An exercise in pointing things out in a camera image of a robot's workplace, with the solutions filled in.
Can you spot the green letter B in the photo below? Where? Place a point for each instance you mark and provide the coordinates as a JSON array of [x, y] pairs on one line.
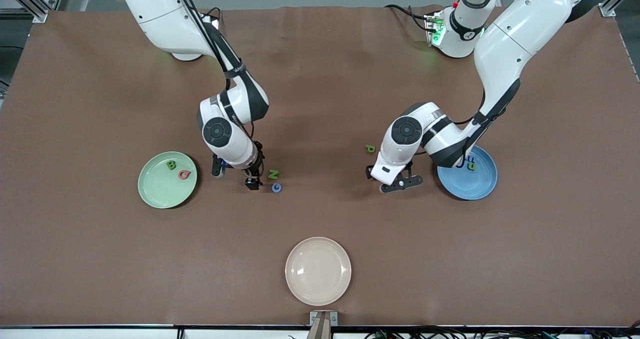
[[171, 165]]

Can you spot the green letter p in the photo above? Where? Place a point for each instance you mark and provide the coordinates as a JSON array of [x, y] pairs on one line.
[[370, 149]]

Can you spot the brown table mat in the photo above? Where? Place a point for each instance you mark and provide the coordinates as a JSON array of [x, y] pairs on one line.
[[320, 104]]

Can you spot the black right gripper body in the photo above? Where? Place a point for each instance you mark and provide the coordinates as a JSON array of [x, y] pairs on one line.
[[255, 169]]

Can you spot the green letter N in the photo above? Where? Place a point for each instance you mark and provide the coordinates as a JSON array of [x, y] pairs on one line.
[[273, 174]]

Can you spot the light green plate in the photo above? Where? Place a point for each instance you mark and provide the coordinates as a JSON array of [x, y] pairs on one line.
[[160, 191]]

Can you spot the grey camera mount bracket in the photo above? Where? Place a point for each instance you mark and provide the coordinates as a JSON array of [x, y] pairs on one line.
[[322, 324]]

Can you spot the pink letter Q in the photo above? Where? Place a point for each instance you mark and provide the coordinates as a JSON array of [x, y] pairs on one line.
[[180, 174]]

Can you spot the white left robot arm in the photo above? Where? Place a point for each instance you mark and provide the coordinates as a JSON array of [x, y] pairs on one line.
[[525, 19]]

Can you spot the blue plate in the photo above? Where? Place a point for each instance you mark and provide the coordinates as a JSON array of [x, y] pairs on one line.
[[470, 186]]

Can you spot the blue letter m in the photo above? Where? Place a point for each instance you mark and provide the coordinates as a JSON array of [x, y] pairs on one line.
[[470, 158]]

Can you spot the blue letter G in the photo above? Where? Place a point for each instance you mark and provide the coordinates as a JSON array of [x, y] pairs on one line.
[[272, 187]]

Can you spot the beige plate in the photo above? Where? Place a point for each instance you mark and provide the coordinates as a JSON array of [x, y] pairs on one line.
[[318, 271]]

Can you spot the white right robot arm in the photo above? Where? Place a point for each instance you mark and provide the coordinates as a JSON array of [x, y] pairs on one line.
[[165, 14]]

